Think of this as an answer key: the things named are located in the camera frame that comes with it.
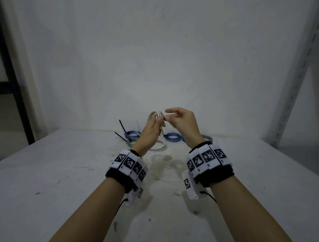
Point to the person's left forearm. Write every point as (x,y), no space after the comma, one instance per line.
(89,212)

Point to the left black marker wristband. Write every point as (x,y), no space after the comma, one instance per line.
(117,179)

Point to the white zip tie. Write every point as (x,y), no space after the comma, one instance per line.
(137,126)

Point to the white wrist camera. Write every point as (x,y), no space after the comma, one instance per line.
(193,193)
(134,198)

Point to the black metal frame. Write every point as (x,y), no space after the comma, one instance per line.
(17,99)

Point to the black marker wristband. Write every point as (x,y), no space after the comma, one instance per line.
(216,177)
(117,179)

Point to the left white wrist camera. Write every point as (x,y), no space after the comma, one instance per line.
(134,198)

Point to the long black cable tie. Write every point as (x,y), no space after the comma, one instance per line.
(120,137)

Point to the person's right forearm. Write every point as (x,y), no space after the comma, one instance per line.
(249,212)

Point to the person's left hand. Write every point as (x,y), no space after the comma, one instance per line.
(149,137)

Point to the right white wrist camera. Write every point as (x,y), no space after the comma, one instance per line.
(193,193)

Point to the person's right hand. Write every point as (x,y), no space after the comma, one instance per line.
(187,124)

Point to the grey shelf board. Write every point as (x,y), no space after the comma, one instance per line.
(299,149)

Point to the white perforated shelf upright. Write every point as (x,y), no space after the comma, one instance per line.
(291,87)

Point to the right black marker wristband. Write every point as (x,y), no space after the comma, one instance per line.
(216,177)

